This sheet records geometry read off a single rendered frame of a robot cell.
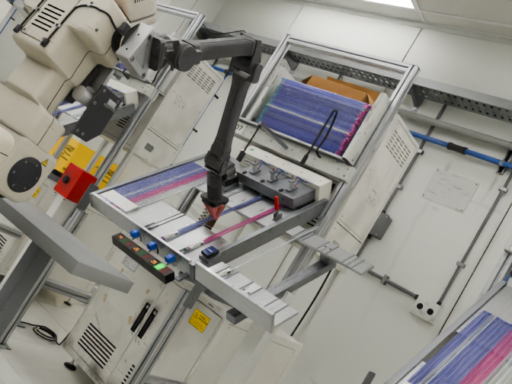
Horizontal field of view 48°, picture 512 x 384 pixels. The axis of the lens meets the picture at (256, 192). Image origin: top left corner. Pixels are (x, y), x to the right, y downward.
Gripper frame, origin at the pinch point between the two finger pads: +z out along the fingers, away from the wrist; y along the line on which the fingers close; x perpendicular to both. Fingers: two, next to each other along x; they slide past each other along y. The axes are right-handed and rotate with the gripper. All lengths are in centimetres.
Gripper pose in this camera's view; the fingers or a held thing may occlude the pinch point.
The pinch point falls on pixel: (215, 216)
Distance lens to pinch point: 226.2
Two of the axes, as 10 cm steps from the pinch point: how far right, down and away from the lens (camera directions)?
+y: -6.8, -3.6, 6.4
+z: -0.2, 8.8, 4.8
